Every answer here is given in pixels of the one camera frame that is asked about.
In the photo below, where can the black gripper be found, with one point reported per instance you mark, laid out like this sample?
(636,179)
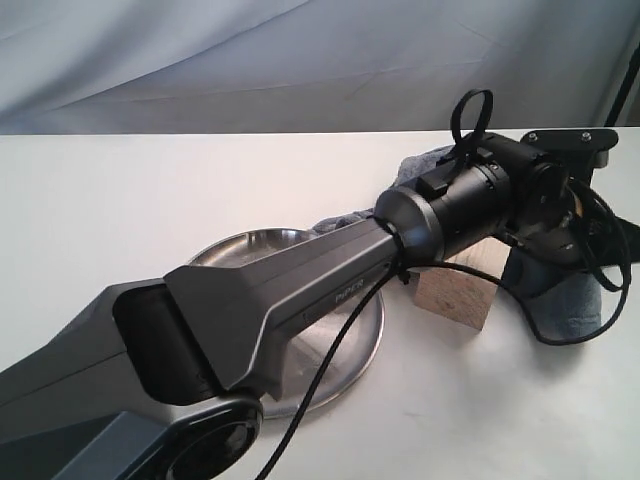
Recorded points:
(587,236)

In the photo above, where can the grey-blue fleece towel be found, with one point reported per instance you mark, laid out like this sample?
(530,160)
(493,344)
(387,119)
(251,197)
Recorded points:
(572,304)

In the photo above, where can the light wooden cube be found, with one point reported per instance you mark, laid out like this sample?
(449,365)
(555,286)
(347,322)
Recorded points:
(459,296)

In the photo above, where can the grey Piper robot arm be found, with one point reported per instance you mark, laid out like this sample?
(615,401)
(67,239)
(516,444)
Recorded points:
(163,379)

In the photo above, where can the dark stand pole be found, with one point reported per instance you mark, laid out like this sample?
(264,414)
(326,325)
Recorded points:
(624,77)

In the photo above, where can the round stainless steel plate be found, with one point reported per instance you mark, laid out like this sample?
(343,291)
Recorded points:
(306,351)

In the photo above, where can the white backdrop cloth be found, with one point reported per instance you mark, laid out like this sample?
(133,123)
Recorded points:
(109,67)

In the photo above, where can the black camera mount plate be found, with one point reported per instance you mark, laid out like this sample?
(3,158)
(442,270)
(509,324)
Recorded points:
(589,147)

